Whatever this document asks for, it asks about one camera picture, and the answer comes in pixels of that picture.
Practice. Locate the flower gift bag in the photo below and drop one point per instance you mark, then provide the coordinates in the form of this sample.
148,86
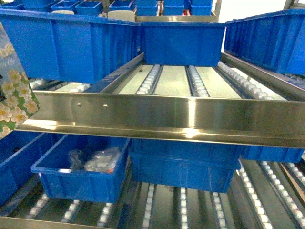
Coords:
17,99

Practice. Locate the blue crate centre back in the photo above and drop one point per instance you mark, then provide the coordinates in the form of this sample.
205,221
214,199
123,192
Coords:
182,43

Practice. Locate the blue bin with packets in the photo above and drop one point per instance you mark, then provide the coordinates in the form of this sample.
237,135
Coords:
60,181

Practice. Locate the blue crate at left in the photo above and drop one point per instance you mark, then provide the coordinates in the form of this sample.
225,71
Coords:
73,48

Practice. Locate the blue crate right back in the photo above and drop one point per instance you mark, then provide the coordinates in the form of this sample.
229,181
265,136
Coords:
274,41

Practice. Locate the blue crate under rail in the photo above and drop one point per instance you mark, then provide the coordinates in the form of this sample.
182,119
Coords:
208,167

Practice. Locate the steel rack front rail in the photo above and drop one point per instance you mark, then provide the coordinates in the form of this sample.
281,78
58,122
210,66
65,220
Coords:
213,120

